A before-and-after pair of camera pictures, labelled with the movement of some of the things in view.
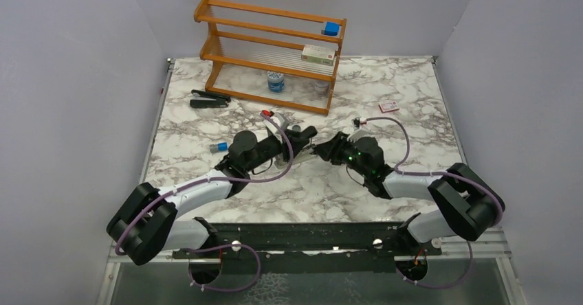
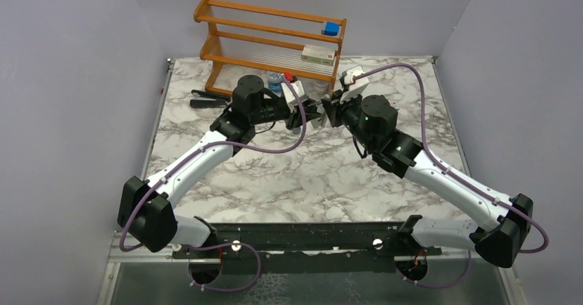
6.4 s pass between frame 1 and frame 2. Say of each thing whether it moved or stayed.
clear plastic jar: stayed
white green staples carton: stayed
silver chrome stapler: moved
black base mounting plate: stayed
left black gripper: moved
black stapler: stayed
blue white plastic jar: stayed
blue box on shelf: stayed
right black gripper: moved
